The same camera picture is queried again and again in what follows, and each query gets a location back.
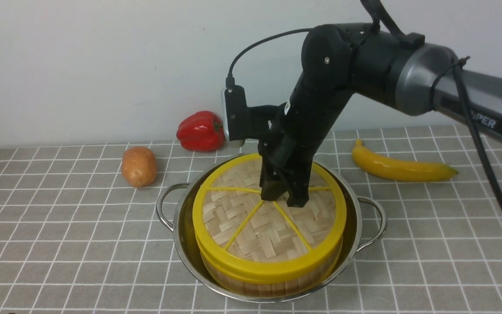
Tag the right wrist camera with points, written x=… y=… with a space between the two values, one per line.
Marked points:
x=241 y=122

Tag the yellow bamboo steamer basket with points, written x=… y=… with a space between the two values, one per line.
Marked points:
x=272 y=279

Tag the yellow woven steamer lid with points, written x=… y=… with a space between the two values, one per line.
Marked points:
x=228 y=213

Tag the stainless steel pot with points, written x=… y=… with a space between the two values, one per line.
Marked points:
x=366 y=223

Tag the brown potato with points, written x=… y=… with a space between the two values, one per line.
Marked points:
x=139 y=167

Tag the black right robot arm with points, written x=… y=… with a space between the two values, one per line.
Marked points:
x=402 y=72

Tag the red bell pepper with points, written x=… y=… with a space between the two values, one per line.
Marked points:
x=203 y=131

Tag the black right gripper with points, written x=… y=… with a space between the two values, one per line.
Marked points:
x=300 y=126

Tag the grey checked tablecloth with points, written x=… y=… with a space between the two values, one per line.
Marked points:
x=76 y=239

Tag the yellow banana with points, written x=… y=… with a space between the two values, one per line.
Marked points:
x=397 y=169

